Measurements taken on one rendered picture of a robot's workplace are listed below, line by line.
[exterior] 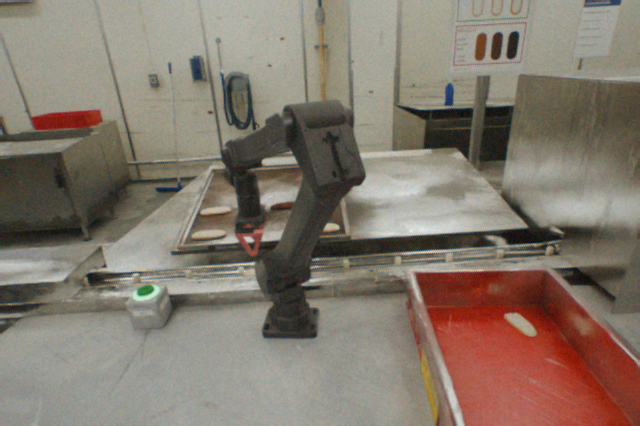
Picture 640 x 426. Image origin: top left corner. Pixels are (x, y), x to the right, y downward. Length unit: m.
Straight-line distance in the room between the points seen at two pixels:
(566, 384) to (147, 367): 0.78
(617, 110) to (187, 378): 1.02
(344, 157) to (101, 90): 4.75
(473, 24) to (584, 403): 1.38
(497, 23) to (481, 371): 1.37
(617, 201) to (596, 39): 4.76
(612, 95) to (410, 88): 3.83
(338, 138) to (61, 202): 3.33
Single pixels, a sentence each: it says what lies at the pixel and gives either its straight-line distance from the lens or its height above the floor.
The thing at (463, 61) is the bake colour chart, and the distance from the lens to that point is 1.74.
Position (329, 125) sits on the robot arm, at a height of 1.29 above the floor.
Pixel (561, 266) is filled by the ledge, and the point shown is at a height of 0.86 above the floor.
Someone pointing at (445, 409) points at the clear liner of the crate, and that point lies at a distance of 0.60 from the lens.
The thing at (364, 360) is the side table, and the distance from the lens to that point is 0.78.
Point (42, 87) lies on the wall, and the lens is 5.48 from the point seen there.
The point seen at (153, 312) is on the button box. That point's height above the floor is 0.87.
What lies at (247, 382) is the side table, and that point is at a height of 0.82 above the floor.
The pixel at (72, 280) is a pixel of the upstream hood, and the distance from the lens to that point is 1.10.
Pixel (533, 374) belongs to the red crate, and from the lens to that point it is 0.82.
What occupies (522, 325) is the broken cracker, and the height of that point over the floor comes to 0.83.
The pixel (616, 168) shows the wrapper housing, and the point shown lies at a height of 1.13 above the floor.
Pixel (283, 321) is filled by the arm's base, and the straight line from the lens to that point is 0.81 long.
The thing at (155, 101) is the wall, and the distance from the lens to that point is 4.90.
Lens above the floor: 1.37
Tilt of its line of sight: 23 degrees down
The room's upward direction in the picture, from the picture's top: 3 degrees counter-clockwise
